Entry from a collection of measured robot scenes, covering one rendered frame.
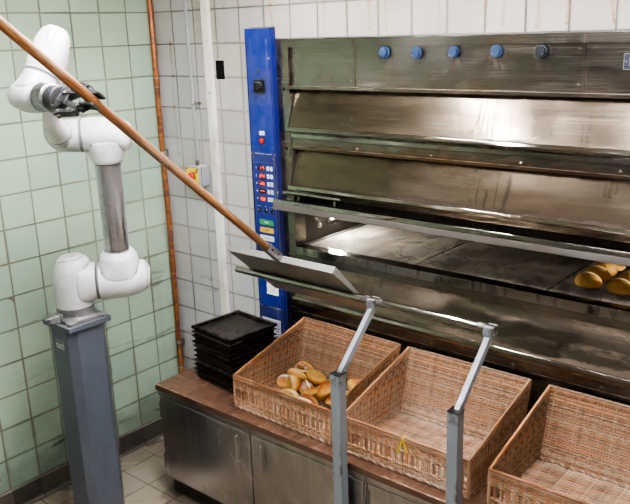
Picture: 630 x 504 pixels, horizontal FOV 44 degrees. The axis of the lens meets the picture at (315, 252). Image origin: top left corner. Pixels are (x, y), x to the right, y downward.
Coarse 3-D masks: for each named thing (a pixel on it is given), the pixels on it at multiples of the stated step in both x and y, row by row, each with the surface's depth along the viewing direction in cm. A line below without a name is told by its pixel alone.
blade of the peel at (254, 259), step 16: (240, 256) 318; (256, 256) 308; (272, 272) 320; (288, 272) 309; (304, 272) 299; (320, 272) 289; (336, 272) 285; (288, 288) 335; (352, 288) 295; (352, 304) 314
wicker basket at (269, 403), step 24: (288, 336) 355; (312, 336) 358; (336, 336) 350; (264, 360) 346; (288, 360) 358; (312, 360) 359; (336, 360) 350; (360, 360) 340; (384, 360) 320; (240, 384) 331; (264, 384) 348; (360, 384) 310; (384, 384) 324; (240, 408) 334; (264, 408) 324; (288, 408) 313; (312, 408) 304; (312, 432) 307
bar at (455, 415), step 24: (312, 288) 306; (336, 288) 300; (408, 312) 278; (432, 312) 272; (360, 336) 285; (480, 360) 255; (336, 384) 278; (336, 408) 281; (456, 408) 249; (336, 432) 284; (456, 432) 248; (336, 456) 286; (456, 456) 250; (336, 480) 289; (456, 480) 253
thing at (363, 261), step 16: (320, 256) 350; (336, 256) 344; (352, 256) 340; (368, 256) 339; (400, 272) 323; (416, 272) 318; (432, 272) 314; (448, 272) 313; (464, 288) 305; (480, 288) 300; (496, 288) 296; (512, 288) 292; (528, 288) 291; (544, 304) 284; (560, 304) 280; (576, 304) 276; (592, 304) 272; (608, 304) 272; (624, 320) 266
